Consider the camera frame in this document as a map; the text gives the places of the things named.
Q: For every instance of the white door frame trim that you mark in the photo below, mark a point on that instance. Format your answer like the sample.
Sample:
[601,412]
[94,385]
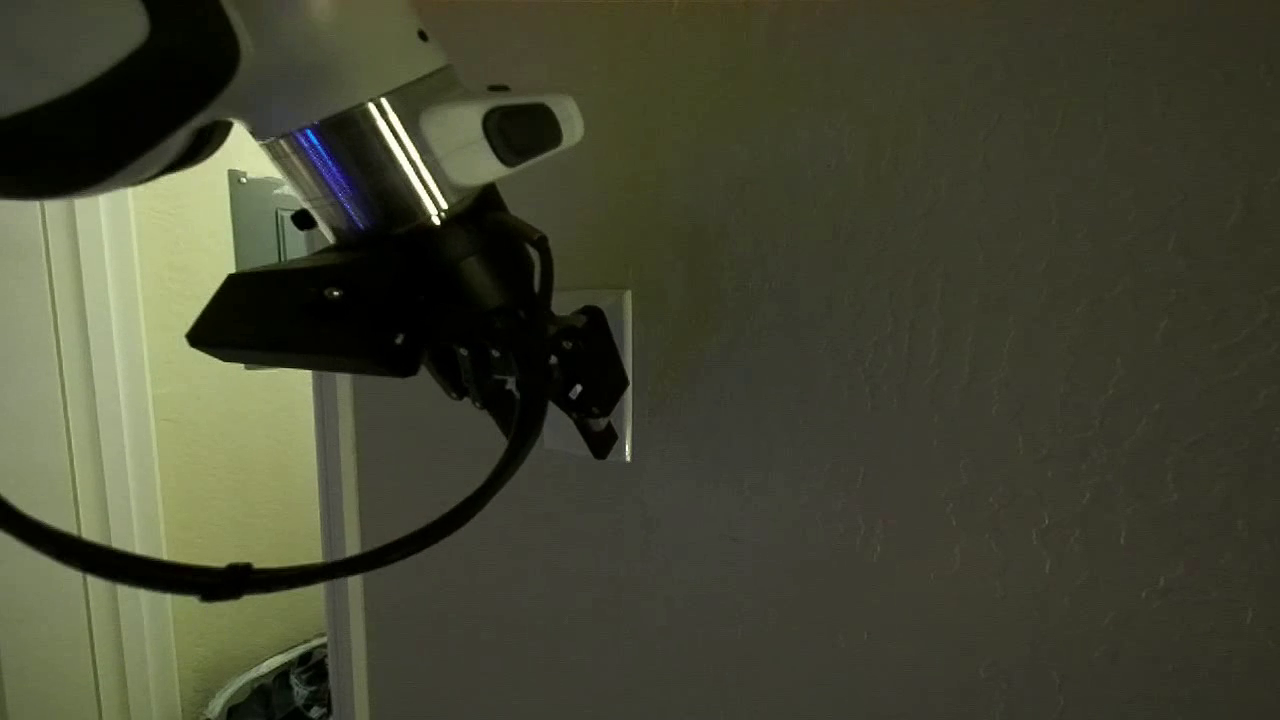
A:
[94,277]

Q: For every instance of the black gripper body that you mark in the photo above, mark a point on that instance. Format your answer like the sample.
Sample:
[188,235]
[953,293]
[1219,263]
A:
[490,293]

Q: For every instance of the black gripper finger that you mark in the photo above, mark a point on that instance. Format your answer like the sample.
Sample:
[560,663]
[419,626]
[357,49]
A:
[588,377]

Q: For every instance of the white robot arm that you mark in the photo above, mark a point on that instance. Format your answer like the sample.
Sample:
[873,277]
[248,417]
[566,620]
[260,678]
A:
[399,162]

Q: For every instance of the white light switch plate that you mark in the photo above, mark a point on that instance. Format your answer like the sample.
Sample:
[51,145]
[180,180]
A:
[560,429]

